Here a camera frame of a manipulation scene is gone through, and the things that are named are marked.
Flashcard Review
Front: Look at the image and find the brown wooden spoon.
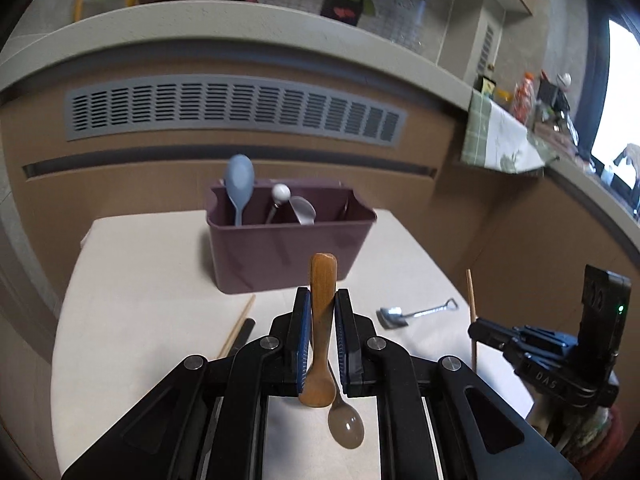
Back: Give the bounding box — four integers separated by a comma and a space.
298, 252, 337, 409

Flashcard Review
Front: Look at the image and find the small metal shovel spoon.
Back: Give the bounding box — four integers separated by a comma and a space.
377, 298, 459, 330

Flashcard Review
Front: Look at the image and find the purple utensil holder box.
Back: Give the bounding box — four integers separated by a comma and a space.
206, 179, 378, 295

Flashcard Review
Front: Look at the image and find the blue-grey plastic spoon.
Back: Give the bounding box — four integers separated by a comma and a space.
223, 154, 255, 226

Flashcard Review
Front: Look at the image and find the black countertop rack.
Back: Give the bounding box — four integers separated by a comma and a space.
537, 72, 581, 152

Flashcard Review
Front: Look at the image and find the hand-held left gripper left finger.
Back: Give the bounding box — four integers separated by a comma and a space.
60, 287, 312, 480

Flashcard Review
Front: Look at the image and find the red plastic bottle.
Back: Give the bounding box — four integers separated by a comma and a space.
513, 72, 539, 124

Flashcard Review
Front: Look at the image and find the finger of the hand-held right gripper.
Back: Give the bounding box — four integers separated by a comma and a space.
468, 319, 526, 356

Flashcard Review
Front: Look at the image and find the metal spoon with white ball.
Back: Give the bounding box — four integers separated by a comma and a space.
264, 183, 292, 224

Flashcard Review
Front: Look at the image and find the beige kitchen countertop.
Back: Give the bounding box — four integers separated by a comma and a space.
0, 0, 477, 111

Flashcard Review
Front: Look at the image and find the brown plastic spoon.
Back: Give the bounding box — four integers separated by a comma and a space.
327, 360, 365, 449

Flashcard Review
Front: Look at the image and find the grey vent grille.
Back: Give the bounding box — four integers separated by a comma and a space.
63, 74, 409, 150

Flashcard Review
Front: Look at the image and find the grey column vent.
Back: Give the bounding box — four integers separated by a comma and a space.
477, 24, 496, 74

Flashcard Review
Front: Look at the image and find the green checked towel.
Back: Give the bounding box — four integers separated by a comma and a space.
459, 90, 547, 175

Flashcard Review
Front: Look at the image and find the black plastic spoon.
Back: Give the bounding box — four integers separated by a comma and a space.
231, 317, 256, 356

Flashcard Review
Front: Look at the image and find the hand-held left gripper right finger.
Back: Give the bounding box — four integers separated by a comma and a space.
334, 287, 583, 480

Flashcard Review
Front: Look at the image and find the wooden chopstick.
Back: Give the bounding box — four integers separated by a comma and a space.
217, 294, 256, 361
465, 268, 480, 372

